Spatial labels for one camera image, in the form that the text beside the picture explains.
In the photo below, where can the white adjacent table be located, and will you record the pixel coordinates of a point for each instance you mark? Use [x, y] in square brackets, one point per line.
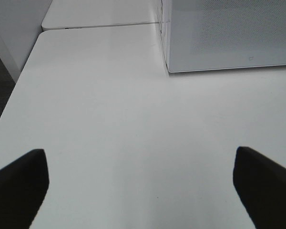
[69, 14]

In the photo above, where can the white microwave oven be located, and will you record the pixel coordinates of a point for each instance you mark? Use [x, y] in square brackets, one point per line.
[203, 35]

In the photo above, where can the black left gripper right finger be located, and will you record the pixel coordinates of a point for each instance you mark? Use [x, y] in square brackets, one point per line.
[261, 186]

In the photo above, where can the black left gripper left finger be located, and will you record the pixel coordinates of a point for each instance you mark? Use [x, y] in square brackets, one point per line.
[23, 187]

